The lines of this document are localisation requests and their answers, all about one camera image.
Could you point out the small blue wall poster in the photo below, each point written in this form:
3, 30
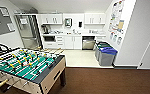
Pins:
112, 35

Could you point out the wooden foosball table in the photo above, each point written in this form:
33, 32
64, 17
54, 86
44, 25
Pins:
27, 71

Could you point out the black built-in microwave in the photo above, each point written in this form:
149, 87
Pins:
49, 38

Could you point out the white single drawer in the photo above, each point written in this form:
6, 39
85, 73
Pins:
49, 45

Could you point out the white drawer stack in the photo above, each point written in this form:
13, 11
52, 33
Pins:
59, 42
100, 37

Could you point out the stainless steel dishwasher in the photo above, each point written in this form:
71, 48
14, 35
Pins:
88, 43

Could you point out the green recycling bins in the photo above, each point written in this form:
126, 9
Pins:
97, 45

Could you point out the small green wall poster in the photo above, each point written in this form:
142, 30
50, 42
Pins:
115, 38

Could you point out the green lidded trash bin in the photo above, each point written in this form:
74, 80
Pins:
102, 45

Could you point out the black soap dispenser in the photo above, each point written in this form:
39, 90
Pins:
80, 24

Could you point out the grey bulletin board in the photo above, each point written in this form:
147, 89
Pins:
1, 21

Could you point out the steel refrigerator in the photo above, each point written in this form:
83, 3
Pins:
27, 31

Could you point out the steel paper towel dispenser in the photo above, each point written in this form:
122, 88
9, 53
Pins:
68, 22

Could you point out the large printed wall chart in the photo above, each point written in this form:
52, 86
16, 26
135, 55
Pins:
117, 16

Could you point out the blue lidded trash bin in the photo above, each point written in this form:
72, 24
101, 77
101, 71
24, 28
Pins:
107, 57

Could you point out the small pale wall poster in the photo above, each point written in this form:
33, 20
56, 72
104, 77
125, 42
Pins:
119, 40

